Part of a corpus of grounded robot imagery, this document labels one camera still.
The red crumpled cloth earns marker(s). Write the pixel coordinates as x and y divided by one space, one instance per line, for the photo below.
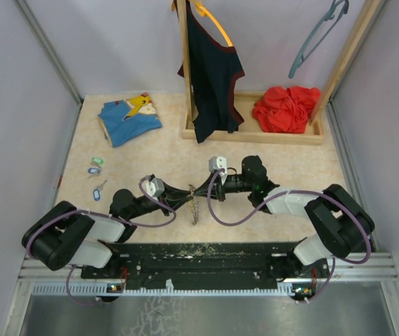
285 110

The teal clothes hanger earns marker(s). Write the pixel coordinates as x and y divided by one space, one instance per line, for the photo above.
336 11

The blue key tag with key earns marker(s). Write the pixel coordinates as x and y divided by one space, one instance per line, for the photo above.
97 192

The blue pikachu shirt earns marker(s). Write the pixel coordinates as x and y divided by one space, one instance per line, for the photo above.
124 120

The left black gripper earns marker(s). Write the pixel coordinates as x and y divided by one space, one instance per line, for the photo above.
171 192

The wooden clothes rack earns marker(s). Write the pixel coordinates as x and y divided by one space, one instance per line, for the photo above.
267 36

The blue key tag upper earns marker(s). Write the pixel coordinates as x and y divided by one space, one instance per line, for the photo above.
94 170

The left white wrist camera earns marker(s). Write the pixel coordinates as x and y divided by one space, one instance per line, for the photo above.
151 186

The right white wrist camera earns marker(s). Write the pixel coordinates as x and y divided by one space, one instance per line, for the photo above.
216 163

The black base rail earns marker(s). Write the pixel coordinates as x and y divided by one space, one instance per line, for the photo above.
207 266

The dark navy tank top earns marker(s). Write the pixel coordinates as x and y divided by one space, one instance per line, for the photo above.
214 71

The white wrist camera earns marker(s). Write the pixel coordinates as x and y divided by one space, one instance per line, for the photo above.
151 186
216 163

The green key tag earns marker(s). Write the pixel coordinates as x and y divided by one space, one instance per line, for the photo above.
97 161

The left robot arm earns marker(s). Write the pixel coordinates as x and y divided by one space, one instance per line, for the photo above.
67 235

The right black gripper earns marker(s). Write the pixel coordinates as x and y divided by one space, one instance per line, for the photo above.
203 190

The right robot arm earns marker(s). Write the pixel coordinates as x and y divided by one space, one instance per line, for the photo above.
342 226

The orange clothes hanger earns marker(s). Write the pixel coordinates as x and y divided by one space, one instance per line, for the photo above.
201 11

